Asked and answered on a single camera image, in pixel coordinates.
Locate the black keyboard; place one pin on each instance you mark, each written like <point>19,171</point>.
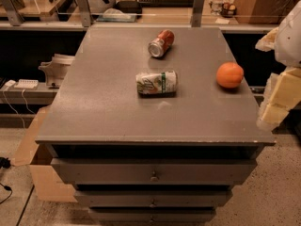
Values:
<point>166,3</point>

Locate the orange soda can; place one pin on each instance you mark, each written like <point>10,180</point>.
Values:
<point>163,41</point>

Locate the white plastic part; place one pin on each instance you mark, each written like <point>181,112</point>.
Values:
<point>56,69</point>

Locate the white power strip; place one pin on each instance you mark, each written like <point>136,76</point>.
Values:
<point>26,84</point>

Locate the cardboard box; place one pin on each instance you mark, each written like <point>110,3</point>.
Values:
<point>49,187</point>

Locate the black tray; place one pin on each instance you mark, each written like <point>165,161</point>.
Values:
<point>129,6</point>

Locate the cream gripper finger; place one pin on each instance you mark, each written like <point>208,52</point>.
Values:
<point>282,93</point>
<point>267,42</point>

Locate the clear plastic container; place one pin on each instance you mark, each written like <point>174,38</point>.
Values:
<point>115,15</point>

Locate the white green 7up can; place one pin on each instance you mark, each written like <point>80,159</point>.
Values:
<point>156,83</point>

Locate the small jar with items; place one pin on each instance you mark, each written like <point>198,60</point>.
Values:
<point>228,10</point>

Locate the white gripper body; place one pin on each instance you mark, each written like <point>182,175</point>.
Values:
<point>290,42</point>

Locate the grey drawer cabinet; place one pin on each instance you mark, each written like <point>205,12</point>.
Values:
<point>106,139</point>

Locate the orange fruit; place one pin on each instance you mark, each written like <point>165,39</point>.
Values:
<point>229,75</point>

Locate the top drawer knob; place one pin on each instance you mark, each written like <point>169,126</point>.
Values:
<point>154,177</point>

